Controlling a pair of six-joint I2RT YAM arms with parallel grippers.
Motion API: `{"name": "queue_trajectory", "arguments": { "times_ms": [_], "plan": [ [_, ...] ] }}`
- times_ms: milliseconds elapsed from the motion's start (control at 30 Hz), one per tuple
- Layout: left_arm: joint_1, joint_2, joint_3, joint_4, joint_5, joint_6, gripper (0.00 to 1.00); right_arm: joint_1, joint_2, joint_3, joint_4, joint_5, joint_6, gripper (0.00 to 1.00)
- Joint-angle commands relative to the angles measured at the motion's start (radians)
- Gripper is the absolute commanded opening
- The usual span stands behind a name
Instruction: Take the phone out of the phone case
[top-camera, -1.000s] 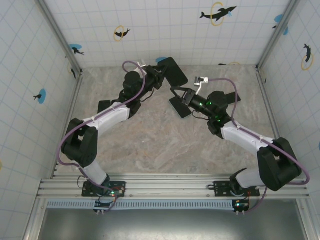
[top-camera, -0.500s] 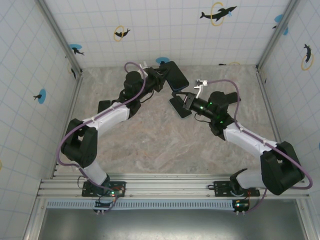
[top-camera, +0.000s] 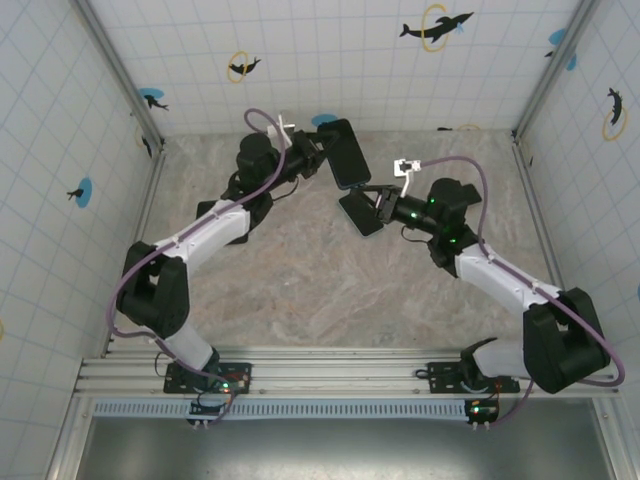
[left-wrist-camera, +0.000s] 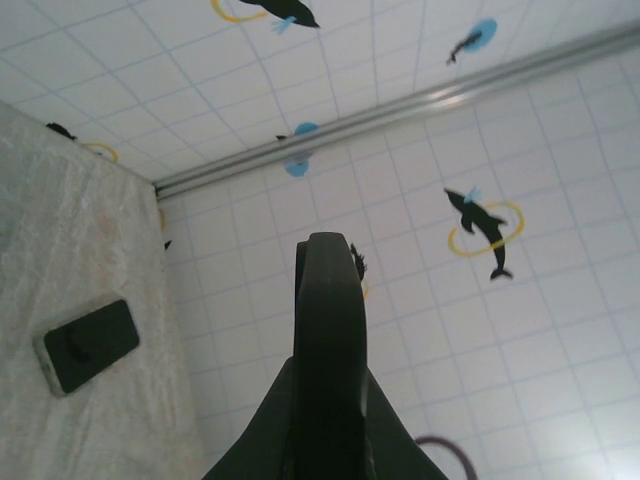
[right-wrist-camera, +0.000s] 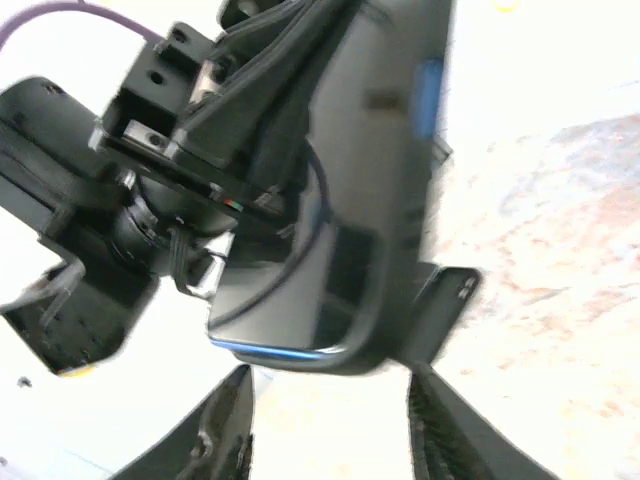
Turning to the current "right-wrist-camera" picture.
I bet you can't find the black screen smartphone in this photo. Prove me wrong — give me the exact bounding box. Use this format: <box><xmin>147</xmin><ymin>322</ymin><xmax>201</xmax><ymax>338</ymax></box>
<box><xmin>207</xmin><ymin>0</ymin><xmax>454</xmax><ymax>361</ymax></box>

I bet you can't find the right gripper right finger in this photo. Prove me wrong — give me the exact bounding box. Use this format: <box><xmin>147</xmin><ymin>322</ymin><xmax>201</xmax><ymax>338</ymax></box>
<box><xmin>407</xmin><ymin>360</ymin><xmax>564</xmax><ymax>480</ymax></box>

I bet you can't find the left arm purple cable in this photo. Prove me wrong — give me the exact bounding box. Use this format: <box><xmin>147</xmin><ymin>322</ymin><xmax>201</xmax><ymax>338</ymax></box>
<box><xmin>0</xmin><ymin>0</ymin><xmax>166</xmax><ymax>51</ymax></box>

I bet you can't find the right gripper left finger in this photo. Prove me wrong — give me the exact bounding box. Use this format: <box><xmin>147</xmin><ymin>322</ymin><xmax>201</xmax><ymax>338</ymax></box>
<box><xmin>112</xmin><ymin>363</ymin><xmax>257</xmax><ymax>480</ymax></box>

